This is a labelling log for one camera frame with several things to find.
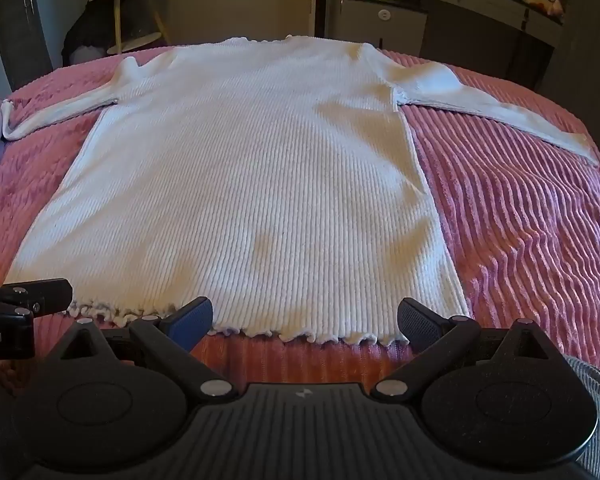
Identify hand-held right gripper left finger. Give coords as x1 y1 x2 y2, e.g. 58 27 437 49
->
45 296 237 402

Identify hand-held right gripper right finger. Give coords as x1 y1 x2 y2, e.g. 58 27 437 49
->
371 296 566 402

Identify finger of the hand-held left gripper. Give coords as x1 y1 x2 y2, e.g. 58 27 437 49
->
0 279 74 318

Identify white ribbed knit sweater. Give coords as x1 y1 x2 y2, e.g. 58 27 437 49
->
0 35 600 347

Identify pink ribbed bedspread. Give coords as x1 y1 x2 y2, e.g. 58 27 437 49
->
0 45 600 401

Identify white round bin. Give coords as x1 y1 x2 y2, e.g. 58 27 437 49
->
70 44 107 67

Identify dark wooden door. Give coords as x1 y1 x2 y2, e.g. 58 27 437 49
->
0 0 56 92

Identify black cloth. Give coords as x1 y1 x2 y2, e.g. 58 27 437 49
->
61 0 118 67

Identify round side table yellow legs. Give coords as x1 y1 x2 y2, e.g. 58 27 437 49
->
89 0 172 56

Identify grey drawer cabinet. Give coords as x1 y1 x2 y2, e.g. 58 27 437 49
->
339 0 429 59

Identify plush toys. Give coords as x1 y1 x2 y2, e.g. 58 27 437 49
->
522 0 567 17

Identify person's grey corduroy clothing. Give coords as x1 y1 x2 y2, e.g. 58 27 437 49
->
562 356 600 480

